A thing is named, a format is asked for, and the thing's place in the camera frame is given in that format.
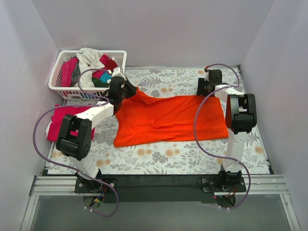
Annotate orange t shirt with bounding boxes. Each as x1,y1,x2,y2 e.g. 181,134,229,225
114,90,229,147

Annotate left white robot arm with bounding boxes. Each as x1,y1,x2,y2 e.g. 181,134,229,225
56,76,137,193

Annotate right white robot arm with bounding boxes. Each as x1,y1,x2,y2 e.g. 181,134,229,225
197,69,257,192

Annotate teal shirt in basket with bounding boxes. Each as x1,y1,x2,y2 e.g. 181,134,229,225
99,72,112,83

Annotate dark green shirt in basket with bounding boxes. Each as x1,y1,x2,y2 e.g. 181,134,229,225
92,78,109,88

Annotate dark red shirt in basket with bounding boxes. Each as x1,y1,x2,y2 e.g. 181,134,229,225
105,59,118,72

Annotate floral patterned table mat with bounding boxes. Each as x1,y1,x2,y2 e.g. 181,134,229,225
47,68,270,175

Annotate white shirt in basket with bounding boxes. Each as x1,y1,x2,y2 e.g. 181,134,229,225
76,48,105,88

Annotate grey shirt in basket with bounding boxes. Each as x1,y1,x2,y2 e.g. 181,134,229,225
70,63,81,87

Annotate white plastic laundry basket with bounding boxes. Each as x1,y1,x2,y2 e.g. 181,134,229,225
48,48,127,100

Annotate magenta shirt in basket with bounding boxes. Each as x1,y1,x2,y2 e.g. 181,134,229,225
61,54,110,87

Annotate folded magenta t shirt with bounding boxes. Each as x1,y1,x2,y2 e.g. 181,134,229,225
47,104,90,142

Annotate folded white shirt under magenta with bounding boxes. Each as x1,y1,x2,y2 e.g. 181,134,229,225
45,121,52,138

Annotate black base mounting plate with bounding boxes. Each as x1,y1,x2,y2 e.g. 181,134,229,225
75,174,248,203

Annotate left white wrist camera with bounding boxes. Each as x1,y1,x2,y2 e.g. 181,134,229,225
112,66,125,78

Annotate aluminium frame rail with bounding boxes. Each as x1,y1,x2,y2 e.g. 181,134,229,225
30,174,289,195

